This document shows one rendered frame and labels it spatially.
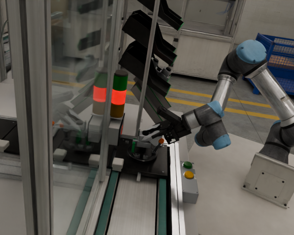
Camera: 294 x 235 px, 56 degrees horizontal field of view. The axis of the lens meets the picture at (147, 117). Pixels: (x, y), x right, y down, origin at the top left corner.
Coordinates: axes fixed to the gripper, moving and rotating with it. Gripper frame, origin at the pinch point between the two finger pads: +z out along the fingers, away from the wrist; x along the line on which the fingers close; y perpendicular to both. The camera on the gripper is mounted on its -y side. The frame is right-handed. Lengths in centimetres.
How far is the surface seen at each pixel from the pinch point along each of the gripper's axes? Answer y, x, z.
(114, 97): -27.9, -21.4, -5.3
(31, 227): -33, -78, -5
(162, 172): 14.7, -10.3, -2.1
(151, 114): 1.2, 21.3, -2.2
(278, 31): 269, 847, -300
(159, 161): 13.8, -2.6, -0.8
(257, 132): 180, 230, -66
